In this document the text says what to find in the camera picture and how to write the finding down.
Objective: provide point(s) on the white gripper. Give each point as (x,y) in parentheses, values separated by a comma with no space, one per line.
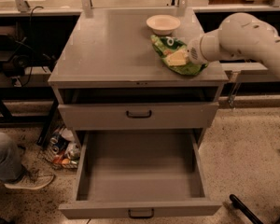
(194,51)

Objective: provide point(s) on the green rice chip bag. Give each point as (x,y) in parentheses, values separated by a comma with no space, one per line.
(166,45)

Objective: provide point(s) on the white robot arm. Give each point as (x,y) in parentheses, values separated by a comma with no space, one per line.
(239,36)

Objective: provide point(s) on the grey top drawer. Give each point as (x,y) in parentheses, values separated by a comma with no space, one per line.
(113,117)

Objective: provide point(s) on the grey drawer cabinet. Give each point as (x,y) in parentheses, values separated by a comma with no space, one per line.
(109,59)

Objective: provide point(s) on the grey open middle drawer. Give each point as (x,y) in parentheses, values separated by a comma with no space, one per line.
(122,170)

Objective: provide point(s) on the white ceramic bowl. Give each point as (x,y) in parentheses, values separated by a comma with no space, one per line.
(163,24)

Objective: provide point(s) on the black chair leg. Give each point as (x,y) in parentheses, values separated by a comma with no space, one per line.
(238,204)

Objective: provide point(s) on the white sneaker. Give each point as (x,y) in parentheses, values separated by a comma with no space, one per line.
(32,181)

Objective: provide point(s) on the person's leg in jeans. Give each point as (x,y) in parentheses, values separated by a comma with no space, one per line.
(11,169)

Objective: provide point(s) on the black top drawer handle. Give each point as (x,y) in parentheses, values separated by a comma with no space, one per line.
(138,115)

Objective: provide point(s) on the black drawer handle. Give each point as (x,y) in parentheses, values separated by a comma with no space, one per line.
(141,213)
(138,115)

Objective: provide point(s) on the wire basket with cans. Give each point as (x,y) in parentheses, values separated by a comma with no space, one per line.
(61,151)

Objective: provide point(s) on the black middle drawer handle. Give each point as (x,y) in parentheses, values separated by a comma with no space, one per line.
(141,213)

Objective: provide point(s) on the black machine with cables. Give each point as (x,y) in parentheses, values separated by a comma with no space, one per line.
(18,57)

